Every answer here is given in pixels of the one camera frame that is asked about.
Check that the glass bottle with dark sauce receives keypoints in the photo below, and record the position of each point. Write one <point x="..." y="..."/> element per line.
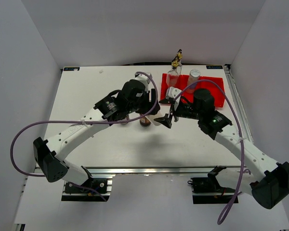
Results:
<point x="173" y="75"/>

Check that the red plastic organizer bin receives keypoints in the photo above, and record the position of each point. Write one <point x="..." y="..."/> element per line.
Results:
<point x="207" y="88"/>

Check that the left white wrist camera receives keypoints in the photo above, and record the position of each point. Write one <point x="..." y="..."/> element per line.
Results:
<point x="144" y="79"/>

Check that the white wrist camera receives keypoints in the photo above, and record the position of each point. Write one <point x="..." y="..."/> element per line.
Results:
<point x="173" y="95"/>
<point x="144" y="79"/>

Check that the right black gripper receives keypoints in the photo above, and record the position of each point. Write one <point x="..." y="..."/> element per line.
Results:
<point x="166" y="121"/>

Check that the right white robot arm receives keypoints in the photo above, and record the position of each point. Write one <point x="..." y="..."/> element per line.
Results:
<point x="268" y="182"/>

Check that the empty glass oil bottle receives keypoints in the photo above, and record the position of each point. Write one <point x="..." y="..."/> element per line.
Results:
<point x="179" y="58"/>

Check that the blue label spice shaker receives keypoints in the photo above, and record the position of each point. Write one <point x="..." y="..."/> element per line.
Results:
<point x="194" y="76"/>

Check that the silver lid white shaker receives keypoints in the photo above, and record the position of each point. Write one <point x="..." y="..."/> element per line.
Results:
<point x="154" y="119"/>

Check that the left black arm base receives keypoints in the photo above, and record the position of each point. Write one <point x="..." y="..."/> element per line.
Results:
<point x="95" y="186"/>

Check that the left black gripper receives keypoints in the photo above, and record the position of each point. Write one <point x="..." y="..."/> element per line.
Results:
<point x="148" y="105"/>

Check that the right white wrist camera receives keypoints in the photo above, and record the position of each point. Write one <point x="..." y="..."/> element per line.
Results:
<point x="173" y="95"/>

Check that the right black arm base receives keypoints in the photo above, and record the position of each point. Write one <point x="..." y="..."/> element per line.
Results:
<point x="209" y="183"/>

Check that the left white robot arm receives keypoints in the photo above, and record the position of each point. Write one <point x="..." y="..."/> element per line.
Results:
<point x="51" y="154"/>

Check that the red lid sauce jar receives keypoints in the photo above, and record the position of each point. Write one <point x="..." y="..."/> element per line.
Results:
<point x="144" y="122"/>

